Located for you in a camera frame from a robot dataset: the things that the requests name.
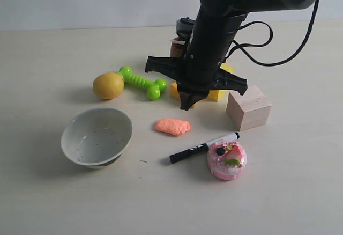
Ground pink soft putty lump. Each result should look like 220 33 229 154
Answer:
155 118 191 136

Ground pink toy cake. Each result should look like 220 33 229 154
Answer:
207 139 247 181

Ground brown wooden cup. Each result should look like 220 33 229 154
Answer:
169 37 185 57

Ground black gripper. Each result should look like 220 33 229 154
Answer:
145 14 248 111

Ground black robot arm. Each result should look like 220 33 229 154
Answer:
145 0 319 111

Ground black marker pen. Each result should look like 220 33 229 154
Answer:
169 132 240 164

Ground white ceramic bowl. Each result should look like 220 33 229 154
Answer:
61 107 133 169

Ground green bone dog toy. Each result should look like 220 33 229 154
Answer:
117 66 167 100

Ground orange cheese wedge toy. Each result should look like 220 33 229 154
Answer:
169 82 181 101

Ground black cable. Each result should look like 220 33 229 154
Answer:
225 0 321 67

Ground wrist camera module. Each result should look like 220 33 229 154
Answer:
175 17 196 38

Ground yellow lemon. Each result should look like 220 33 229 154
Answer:
93 72 124 100

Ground plain wooden cube block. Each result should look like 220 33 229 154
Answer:
226 85 272 131

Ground yellow cube block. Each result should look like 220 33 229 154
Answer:
206 62 234 103

